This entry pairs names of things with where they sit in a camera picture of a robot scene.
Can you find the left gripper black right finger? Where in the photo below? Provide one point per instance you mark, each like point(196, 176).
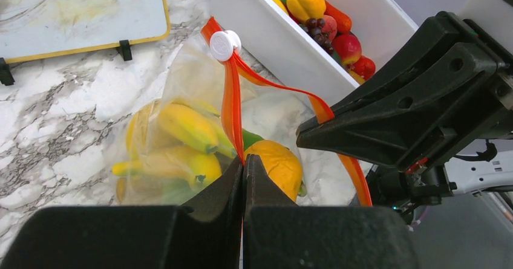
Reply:
point(277, 233)

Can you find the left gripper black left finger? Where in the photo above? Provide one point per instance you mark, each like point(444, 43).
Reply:
point(204, 232)

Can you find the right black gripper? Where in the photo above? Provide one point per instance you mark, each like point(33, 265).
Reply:
point(432, 111)

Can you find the orange mango fruit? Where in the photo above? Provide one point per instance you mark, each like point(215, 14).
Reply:
point(283, 167)

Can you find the clear zip top bag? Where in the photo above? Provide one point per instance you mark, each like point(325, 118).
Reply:
point(209, 67)

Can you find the green lettuce head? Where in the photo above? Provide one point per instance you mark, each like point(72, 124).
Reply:
point(250, 138)

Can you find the red tomato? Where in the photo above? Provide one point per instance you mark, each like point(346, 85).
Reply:
point(364, 67)

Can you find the red apple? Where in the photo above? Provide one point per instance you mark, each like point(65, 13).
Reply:
point(348, 47)

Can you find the pink peach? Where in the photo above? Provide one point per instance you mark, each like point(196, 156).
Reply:
point(329, 29)

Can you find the dark grapes bunch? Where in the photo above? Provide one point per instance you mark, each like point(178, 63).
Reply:
point(313, 27)

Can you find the yellow bell pepper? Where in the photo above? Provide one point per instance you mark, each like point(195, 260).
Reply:
point(302, 10)

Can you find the white plastic bin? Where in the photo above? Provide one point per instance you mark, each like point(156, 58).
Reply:
point(277, 42)

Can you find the small whiteboard with wood frame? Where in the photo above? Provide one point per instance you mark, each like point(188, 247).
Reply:
point(39, 29)

